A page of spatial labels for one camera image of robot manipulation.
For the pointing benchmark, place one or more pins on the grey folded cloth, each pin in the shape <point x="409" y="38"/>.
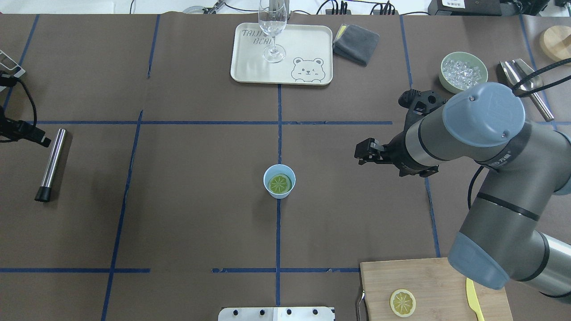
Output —
<point x="355" y="43"/>

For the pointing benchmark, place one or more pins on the wooden cup tree stand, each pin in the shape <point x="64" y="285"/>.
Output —
<point x="555" y="42"/>

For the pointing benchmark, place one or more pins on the black computer box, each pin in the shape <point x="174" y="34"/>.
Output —
<point x="486" y="7"/>

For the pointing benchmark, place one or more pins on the yellow lemon slice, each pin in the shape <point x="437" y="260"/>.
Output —
<point x="280" y="184"/>

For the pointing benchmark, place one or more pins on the white cup rack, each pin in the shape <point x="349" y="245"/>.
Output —
<point x="11" y="72"/>

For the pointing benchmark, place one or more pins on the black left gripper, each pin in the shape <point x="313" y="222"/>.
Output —
<point x="26" y="129"/>

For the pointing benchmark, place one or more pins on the green bowl of ice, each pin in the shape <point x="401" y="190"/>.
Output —
<point x="460" y="71"/>

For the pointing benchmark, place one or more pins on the light blue paper cup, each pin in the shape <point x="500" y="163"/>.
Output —
<point x="273" y="170"/>

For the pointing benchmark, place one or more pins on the yellow plastic knife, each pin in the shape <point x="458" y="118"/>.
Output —
<point x="473" y="300"/>

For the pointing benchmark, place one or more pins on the clear wine glass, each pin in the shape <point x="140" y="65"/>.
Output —
<point x="272" y="19"/>

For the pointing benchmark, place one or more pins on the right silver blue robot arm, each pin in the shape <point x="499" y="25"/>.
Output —
<point x="527" y="164"/>

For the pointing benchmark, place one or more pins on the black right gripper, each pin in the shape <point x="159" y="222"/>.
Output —
<point x="398" y="152"/>

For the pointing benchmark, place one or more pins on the steel ice scoop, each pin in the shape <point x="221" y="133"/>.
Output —
<point x="515" y="71"/>

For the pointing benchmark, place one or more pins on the steel muddler black tip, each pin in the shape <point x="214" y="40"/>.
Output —
<point x="44" y="191"/>

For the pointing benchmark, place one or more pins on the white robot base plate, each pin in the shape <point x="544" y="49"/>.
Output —
<point x="296" y="313"/>

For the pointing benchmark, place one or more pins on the cream bear tray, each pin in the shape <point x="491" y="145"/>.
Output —
<point x="308" y="56"/>

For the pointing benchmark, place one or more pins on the wooden cutting board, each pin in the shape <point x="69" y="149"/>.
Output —
<point x="439" y="290"/>

